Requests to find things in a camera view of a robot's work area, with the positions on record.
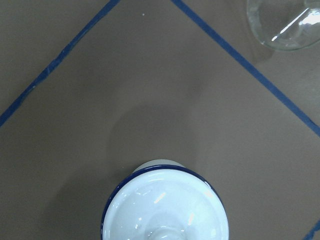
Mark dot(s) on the clear glass funnel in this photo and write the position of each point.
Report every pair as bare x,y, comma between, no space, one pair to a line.
285,25

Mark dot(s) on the white enamel mug blue rim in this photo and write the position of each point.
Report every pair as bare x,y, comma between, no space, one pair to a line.
160,167

